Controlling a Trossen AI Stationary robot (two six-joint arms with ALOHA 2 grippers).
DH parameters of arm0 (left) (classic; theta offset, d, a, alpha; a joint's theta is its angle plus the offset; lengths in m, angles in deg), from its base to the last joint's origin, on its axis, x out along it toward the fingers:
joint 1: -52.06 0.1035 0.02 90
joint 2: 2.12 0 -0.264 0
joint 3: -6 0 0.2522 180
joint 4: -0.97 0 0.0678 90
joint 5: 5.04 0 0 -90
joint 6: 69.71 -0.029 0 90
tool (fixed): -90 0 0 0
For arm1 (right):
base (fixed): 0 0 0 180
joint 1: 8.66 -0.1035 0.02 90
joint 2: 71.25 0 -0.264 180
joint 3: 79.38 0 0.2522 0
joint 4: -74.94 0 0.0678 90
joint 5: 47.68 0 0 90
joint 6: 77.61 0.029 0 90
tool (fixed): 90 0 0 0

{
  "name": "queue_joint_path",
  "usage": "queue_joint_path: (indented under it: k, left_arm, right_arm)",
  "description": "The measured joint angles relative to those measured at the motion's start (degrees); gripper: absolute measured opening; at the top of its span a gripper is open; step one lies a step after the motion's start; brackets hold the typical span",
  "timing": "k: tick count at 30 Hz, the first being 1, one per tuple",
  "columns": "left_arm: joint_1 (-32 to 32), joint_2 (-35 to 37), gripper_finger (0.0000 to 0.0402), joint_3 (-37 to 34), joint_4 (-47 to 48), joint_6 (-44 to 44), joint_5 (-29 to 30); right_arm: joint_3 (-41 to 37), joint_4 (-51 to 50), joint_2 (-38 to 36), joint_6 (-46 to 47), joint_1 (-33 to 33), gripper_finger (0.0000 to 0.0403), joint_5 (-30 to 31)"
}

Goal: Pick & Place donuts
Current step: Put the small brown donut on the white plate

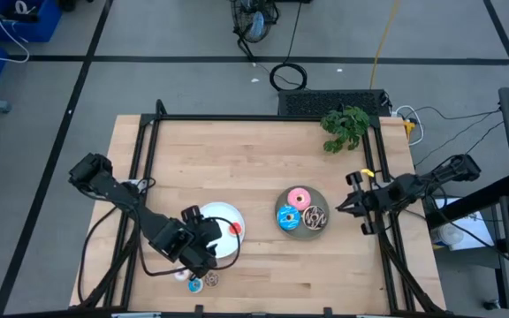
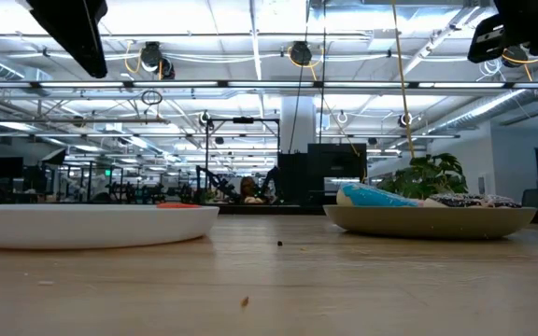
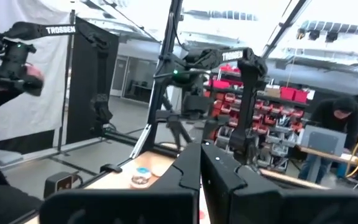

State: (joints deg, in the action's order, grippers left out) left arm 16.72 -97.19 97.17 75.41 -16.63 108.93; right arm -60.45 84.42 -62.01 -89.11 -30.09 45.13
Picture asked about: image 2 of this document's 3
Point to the black computer case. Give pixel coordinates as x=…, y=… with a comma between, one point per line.
x=334, y=172

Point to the black monitor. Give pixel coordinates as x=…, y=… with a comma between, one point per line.
x=6, y=167

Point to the green leafy plant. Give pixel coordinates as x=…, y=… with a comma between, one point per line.
x=428, y=177

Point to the large blue frosted donut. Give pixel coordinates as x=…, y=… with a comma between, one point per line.
x=372, y=197

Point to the white round plate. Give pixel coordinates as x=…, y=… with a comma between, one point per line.
x=87, y=228

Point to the person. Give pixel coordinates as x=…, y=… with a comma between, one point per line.
x=249, y=186

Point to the white building column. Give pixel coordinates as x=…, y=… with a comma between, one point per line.
x=297, y=126

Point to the silver ceiling duct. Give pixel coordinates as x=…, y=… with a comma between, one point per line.
x=493, y=107

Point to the long ceiling light strip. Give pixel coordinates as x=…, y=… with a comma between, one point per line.
x=269, y=84

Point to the small red donut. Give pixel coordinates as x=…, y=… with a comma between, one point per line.
x=178, y=205

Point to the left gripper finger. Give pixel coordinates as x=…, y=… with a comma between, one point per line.
x=73, y=32

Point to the black robot rig frame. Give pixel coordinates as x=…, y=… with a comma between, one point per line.
x=243, y=120

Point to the grey round plate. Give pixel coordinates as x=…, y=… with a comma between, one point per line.
x=428, y=224

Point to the brown crumb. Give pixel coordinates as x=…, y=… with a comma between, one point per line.
x=244, y=301

